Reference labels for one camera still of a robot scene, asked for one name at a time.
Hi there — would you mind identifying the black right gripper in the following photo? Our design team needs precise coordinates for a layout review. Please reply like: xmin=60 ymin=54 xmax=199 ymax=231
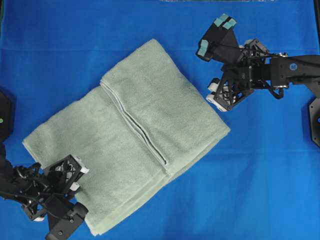
xmin=195 ymin=13 xmax=271 ymax=89

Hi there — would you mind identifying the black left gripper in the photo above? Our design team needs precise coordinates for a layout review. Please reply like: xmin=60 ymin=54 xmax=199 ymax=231
xmin=14 ymin=163 xmax=89 ymax=240

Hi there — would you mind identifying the pale green bath towel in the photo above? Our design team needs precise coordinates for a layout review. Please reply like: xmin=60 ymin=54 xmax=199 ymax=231
xmin=21 ymin=38 xmax=231 ymax=237

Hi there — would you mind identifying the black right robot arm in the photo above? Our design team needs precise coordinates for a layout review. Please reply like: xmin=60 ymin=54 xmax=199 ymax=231
xmin=196 ymin=13 xmax=320 ymax=111

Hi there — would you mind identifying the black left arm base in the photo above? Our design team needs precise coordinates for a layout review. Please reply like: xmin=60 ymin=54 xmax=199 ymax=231
xmin=0 ymin=86 xmax=16 ymax=143

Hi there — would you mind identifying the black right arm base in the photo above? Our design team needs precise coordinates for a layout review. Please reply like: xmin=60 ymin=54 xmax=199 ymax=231
xmin=305 ymin=97 xmax=320 ymax=149

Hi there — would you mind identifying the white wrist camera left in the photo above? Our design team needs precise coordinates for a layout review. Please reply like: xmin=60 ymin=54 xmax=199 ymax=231
xmin=44 ymin=154 xmax=90 ymax=195

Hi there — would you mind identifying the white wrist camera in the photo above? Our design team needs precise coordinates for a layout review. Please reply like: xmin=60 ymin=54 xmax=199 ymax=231
xmin=206 ymin=65 xmax=254 ymax=112
xmin=44 ymin=154 xmax=90 ymax=195

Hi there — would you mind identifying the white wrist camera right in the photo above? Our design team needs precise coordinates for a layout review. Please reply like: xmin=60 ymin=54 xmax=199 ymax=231
xmin=206 ymin=65 xmax=254 ymax=112

